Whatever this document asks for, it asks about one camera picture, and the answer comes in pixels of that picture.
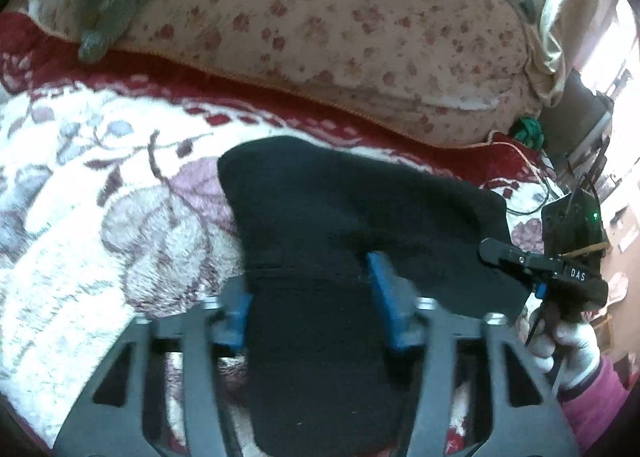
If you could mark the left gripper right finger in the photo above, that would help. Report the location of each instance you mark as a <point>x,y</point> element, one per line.
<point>398,304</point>

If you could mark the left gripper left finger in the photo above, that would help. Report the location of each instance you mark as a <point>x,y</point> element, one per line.
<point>229,323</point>

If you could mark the black pants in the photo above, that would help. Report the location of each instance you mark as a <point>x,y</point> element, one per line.
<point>320,380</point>

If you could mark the right gloved hand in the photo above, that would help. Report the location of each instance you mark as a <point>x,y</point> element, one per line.
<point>579,351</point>

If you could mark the green cloth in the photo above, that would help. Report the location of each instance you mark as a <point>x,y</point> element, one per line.
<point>527,131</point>

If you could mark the white red floral blanket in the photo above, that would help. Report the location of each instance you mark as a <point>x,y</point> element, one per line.
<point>111,205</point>

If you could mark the beige floral quilt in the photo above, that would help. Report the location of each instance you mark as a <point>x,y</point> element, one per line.
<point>443,71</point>

